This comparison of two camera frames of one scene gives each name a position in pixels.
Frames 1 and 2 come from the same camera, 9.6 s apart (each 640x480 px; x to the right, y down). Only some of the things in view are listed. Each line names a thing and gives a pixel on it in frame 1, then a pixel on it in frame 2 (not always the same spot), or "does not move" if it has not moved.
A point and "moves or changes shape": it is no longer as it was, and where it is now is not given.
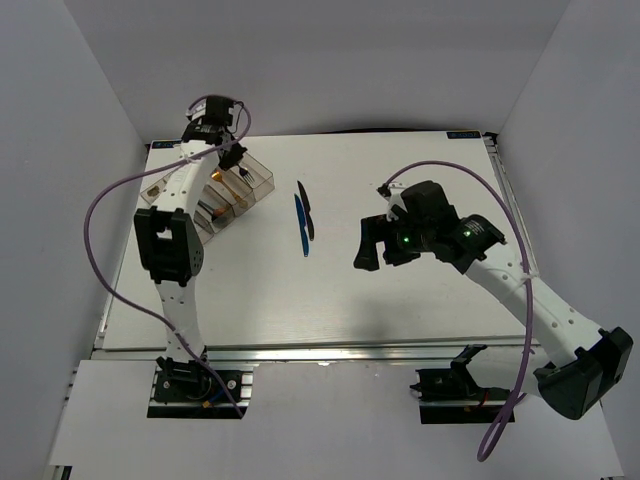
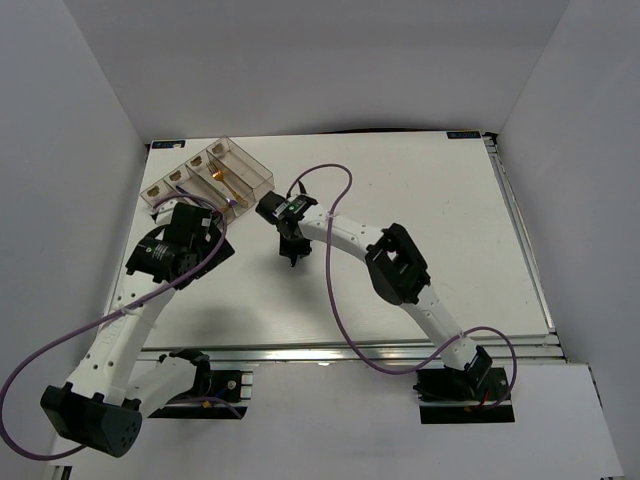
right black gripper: [374, 230] → [290, 251]
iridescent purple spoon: [220, 211] moves or changes shape
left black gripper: [237, 156] → [214, 234]
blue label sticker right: [463, 135] does not move
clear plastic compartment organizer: [231, 193] does not move
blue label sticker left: [164, 144] does not move
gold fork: [218, 176] does not move
